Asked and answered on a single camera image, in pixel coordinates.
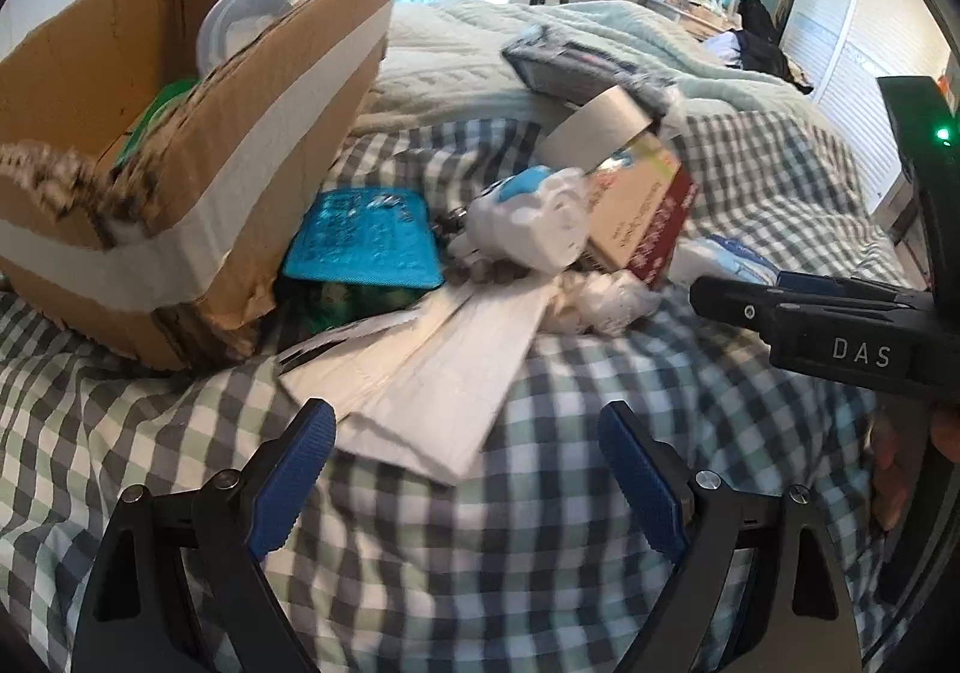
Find white cabinet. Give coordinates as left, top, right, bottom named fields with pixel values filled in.
left=781, top=0, right=950, bottom=211

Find white paper sheets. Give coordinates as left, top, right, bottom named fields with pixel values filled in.
left=280, top=273, right=555, bottom=486

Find pale green knit blanket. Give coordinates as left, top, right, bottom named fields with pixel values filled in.
left=352, top=0, right=827, bottom=136

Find brown cardboard box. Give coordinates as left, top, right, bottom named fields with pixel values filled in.
left=2, top=0, right=394, bottom=370

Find clear plastic lid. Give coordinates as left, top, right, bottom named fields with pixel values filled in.
left=195, top=0, right=306, bottom=78

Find crumpled white tissue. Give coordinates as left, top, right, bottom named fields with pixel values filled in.
left=540, top=270, right=661, bottom=336

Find tape roll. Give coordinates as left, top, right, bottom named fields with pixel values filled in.
left=534, top=86, right=652, bottom=172

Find right hand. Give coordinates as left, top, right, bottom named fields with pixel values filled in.
left=871, top=406, right=960, bottom=531

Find black clothing pile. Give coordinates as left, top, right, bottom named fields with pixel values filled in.
left=736, top=0, right=814, bottom=96

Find blue blister pack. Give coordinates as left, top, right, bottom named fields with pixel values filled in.
left=281, top=187, right=444, bottom=291

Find white blue toy figure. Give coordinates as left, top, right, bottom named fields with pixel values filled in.
left=449, top=166, right=589, bottom=276

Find amoxicillin medicine box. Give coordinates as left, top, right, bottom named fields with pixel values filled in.
left=583, top=131, right=698, bottom=289

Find white blue packet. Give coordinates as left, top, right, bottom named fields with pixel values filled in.
left=667, top=234, right=779, bottom=288

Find black flat pouch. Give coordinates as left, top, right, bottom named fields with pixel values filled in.
left=501, top=24, right=682, bottom=120

